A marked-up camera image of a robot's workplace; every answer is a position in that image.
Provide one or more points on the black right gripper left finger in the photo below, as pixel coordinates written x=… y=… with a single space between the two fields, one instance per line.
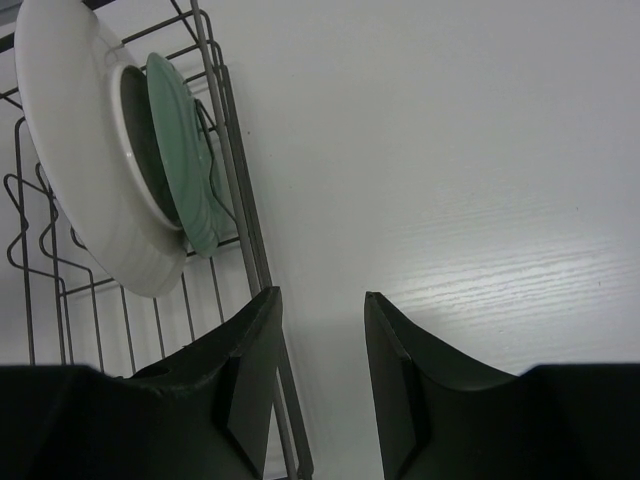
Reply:
x=204 y=411

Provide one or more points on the grey wire dish rack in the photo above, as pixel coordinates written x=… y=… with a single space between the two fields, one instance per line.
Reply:
x=60 y=418

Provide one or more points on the small blue floral plate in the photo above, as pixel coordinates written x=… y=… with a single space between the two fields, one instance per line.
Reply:
x=188 y=156

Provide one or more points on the white plate grey rim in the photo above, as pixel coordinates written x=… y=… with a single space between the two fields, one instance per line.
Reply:
x=69 y=66

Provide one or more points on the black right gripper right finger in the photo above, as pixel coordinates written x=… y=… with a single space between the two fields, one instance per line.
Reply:
x=440 y=413

